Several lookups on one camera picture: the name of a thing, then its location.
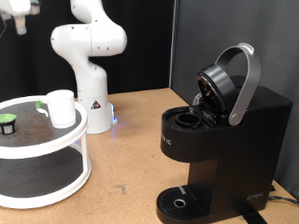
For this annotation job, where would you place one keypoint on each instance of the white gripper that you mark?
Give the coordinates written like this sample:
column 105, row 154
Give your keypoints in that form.
column 18, row 6

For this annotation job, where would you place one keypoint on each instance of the coffee pod with green top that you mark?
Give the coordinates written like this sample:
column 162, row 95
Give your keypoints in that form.
column 7, row 123

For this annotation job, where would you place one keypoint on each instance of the black Keurig coffee machine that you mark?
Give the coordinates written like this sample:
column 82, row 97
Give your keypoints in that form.
column 236, row 155

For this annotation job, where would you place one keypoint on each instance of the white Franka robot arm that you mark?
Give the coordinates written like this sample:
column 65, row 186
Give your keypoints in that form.
column 90, row 77

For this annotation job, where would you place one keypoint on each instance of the white two-tier turntable rack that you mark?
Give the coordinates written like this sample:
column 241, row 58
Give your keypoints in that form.
column 43, row 149

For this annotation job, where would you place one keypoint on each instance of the black curtain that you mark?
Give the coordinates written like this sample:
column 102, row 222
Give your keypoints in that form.
column 146, row 46

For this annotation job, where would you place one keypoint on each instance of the grey divider panel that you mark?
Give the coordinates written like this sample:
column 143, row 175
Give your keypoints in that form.
column 218, row 28

